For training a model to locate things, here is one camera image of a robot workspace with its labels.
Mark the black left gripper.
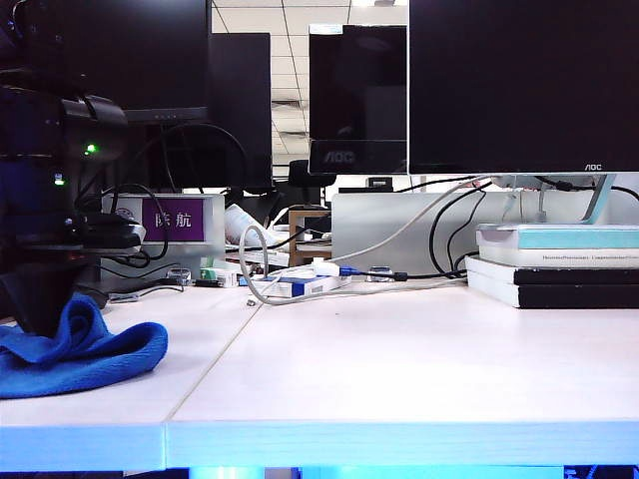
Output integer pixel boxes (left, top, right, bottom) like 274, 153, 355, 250
0, 157, 104, 336

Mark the blue microfibre rag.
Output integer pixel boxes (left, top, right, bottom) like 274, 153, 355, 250
0, 291, 170, 400

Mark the purple name sign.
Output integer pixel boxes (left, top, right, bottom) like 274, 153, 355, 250
102, 192, 227, 280

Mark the green and white small box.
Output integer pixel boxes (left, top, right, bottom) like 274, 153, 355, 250
199, 267, 243, 289

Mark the blue and white box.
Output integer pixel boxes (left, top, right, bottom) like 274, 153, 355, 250
249, 274, 353, 299

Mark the black monitor with dark stand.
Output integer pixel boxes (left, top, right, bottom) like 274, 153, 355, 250
19, 0, 211, 296

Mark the dark monitor back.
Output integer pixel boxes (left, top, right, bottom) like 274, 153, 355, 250
127, 32, 275, 194

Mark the white plug adapter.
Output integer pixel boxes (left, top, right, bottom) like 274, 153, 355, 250
311, 255, 341, 276

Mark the black office chair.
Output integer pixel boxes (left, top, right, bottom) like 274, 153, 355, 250
288, 159, 326, 207

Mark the grey desk partition panel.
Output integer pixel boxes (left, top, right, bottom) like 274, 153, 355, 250
330, 191, 639, 277

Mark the silver-bezel AOC monitor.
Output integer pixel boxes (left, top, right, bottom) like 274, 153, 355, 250
307, 23, 410, 176

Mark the large white-framed AOC monitor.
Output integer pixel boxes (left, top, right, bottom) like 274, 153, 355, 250
407, 0, 639, 226

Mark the black spined white book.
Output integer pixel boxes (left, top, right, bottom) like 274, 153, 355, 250
467, 282, 639, 310
464, 254, 639, 288

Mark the black cable across nameplate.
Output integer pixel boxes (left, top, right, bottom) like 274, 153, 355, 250
106, 183, 172, 261

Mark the white looped cable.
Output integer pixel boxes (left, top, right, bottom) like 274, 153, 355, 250
238, 224, 468, 307

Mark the wooden shelf frame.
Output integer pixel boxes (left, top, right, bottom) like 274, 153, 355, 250
288, 209, 333, 267

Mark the black cable with ferrite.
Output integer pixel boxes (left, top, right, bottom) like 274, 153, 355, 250
338, 265, 468, 281

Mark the beige monitor cable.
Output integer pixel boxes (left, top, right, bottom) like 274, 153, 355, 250
328, 174, 495, 263

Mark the black monitor power cable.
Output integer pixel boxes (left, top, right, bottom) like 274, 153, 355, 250
427, 180, 493, 278

